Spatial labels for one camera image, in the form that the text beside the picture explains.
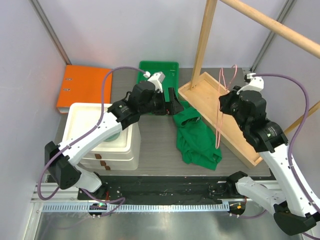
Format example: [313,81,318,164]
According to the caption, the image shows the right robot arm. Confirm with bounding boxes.
[219,86,320,236]

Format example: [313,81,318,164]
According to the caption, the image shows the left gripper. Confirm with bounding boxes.
[139,87,184,116]

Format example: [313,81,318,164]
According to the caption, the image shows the slotted cable duct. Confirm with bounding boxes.
[42,201,230,213]

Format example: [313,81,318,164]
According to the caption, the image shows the green plastic tray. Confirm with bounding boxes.
[131,60,179,116]

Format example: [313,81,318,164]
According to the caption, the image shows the green t shirt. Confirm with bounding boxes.
[173,101,222,171]

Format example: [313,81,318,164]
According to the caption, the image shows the teal ceramic cup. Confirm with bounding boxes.
[104,133,120,142]

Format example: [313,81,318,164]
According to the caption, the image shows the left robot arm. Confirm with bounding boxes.
[44,81,184,200]

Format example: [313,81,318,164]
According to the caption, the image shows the wooden clothes rack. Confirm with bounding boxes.
[178,0,320,168]

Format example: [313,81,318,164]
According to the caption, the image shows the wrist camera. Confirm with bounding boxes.
[236,73,264,95]
[143,71,165,93]

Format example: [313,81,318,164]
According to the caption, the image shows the orange ring binder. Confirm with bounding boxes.
[56,65,111,114]

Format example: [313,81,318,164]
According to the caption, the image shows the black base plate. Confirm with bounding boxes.
[91,176,244,206]

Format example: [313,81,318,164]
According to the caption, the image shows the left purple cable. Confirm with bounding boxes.
[36,66,151,201]

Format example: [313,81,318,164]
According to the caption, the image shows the pink wire hanger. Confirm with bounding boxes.
[215,64,238,149]

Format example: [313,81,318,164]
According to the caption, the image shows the white stacked containers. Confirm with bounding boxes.
[62,103,141,172]

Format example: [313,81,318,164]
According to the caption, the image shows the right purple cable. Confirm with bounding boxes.
[254,73,317,206]

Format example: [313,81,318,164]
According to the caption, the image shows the purple cable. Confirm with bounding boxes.
[254,73,317,206]
[36,66,151,201]

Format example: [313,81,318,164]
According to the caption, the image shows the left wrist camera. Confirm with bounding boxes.
[143,71,165,93]

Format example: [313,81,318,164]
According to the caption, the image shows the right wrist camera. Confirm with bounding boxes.
[236,73,264,95]

